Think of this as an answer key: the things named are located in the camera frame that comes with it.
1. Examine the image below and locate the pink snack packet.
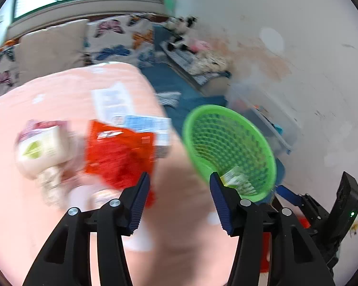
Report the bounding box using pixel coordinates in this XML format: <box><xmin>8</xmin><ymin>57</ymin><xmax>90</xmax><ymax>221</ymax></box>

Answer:
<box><xmin>19</xmin><ymin>119</ymin><xmax>88</xmax><ymax>185</ymax></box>

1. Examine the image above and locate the clear plastic storage box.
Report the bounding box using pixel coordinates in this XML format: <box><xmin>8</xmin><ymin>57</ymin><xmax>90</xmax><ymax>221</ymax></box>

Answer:
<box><xmin>227</xmin><ymin>82</ymin><xmax>302</xmax><ymax>155</ymax></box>

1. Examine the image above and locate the blue bed sheet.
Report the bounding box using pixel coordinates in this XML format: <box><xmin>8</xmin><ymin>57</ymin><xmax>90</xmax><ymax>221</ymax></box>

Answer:
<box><xmin>139</xmin><ymin>25</ymin><xmax>228</xmax><ymax>108</ymax></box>

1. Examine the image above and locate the green plastic basket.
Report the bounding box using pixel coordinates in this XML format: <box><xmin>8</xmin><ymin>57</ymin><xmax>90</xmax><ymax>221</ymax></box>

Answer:
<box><xmin>182</xmin><ymin>104</ymin><xmax>277</xmax><ymax>204</ymax></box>

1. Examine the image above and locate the small green white packet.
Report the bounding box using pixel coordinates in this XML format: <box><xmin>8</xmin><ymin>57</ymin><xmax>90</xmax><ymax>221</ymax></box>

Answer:
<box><xmin>220</xmin><ymin>167</ymin><xmax>257</xmax><ymax>198</ymax></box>

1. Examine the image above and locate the cow plush toy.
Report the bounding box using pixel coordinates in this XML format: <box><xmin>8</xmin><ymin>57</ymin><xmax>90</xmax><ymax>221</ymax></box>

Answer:
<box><xmin>165</xmin><ymin>16</ymin><xmax>198</xmax><ymax>51</ymax></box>

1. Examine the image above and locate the red snack packet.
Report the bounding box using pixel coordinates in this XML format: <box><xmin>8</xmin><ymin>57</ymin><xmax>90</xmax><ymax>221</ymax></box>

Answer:
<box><xmin>85</xmin><ymin>119</ymin><xmax>157</xmax><ymax>207</ymax></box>

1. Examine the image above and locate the red plastic bag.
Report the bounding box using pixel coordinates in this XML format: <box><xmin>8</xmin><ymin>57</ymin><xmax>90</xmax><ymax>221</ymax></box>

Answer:
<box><xmin>258</xmin><ymin>216</ymin><xmax>310</xmax><ymax>275</ymax></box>

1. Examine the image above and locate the striped cloth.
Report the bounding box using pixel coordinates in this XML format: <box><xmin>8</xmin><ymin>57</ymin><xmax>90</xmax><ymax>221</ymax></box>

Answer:
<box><xmin>155</xmin><ymin>92</ymin><xmax>182</xmax><ymax>107</ymax></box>

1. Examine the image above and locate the white paper cup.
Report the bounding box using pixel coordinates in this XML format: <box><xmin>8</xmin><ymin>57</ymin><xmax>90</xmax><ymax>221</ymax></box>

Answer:
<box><xmin>15</xmin><ymin>122</ymin><xmax>70</xmax><ymax>180</ymax></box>

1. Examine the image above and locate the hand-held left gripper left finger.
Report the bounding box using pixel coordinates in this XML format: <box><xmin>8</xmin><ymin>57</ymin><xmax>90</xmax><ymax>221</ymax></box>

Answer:
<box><xmin>22</xmin><ymin>171</ymin><xmax>151</xmax><ymax>286</ymax></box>

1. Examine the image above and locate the beige pillow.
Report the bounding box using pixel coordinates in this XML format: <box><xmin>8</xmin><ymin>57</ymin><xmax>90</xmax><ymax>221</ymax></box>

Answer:
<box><xmin>18</xmin><ymin>19</ymin><xmax>89</xmax><ymax>87</ymax></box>

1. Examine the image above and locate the pink flower blanket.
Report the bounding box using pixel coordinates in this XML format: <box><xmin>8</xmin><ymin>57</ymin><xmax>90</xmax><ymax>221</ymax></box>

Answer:
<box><xmin>0</xmin><ymin>61</ymin><xmax>242</xmax><ymax>286</ymax></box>

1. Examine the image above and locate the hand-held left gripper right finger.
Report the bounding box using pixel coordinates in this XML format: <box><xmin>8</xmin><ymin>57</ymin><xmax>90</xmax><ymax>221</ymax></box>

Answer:
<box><xmin>209</xmin><ymin>172</ymin><xmax>336</xmax><ymax>286</ymax></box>

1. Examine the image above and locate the pink plush toy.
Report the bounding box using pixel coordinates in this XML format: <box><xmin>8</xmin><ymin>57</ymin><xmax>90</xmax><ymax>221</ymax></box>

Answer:
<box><xmin>188</xmin><ymin>39</ymin><xmax>212</xmax><ymax>53</ymax></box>

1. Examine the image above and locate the grey patterned mat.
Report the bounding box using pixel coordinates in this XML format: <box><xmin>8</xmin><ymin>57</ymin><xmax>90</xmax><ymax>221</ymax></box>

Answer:
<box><xmin>160</xmin><ymin>40</ymin><xmax>231</xmax><ymax>86</ymax></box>

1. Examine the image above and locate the butterfly print pillow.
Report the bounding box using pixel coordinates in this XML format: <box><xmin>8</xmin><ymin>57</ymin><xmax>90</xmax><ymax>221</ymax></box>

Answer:
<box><xmin>84</xmin><ymin>13</ymin><xmax>168</xmax><ymax>69</ymax></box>
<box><xmin>0</xmin><ymin>40</ymin><xmax>21</xmax><ymax>102</ymax></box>

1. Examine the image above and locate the blue white milk carton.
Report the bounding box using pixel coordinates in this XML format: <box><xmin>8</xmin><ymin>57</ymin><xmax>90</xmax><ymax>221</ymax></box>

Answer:
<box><xmin>113</xmin><ymin>115</ymin><xmax>173</xmax><ymax>159</ymax></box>

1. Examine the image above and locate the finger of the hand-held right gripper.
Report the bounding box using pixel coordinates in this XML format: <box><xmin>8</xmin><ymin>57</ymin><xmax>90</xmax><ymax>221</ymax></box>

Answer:
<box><xmin>276</xmin><ymin>185</ymin><xmax>305</xmax><ymax>208</ymax></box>

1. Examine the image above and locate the cream patterned cloth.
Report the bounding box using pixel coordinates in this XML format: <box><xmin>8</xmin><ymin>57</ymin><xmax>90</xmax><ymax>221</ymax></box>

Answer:
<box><xmin>191</xmin><ymin>51</ymin><xmax>229</xmax><ymax>74</ymax></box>

